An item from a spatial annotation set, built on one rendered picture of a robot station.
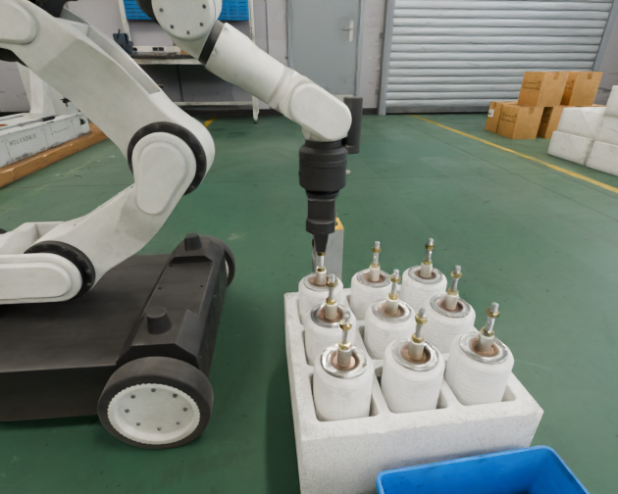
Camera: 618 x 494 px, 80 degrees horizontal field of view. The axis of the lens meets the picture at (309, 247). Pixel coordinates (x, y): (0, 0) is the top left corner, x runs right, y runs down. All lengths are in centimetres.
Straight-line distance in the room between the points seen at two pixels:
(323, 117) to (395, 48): 513
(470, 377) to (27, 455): 83
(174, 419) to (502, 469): 58
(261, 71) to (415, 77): 527
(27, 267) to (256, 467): 59
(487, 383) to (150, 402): 58
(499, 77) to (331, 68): 244
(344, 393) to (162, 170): 49
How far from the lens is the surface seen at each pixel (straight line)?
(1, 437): 104
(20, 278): 93
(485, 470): 75
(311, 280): 80
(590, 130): 345
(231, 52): 61
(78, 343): 89
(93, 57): 77
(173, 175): 72
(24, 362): 90
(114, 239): 86
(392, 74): 573
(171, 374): 72
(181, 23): 58
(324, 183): 66
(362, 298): 80
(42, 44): 78
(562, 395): 107
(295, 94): 60
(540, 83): 432
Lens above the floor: 68
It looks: 27 degrees down
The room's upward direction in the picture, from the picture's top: straight up
